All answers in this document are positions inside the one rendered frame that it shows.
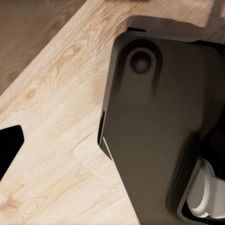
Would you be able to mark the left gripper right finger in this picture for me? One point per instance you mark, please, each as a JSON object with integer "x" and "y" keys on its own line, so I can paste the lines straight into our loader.
{"x": 218, "y": 139}

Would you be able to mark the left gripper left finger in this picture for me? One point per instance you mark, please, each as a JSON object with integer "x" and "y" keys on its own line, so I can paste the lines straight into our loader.
{"x": 11, "y": 140}

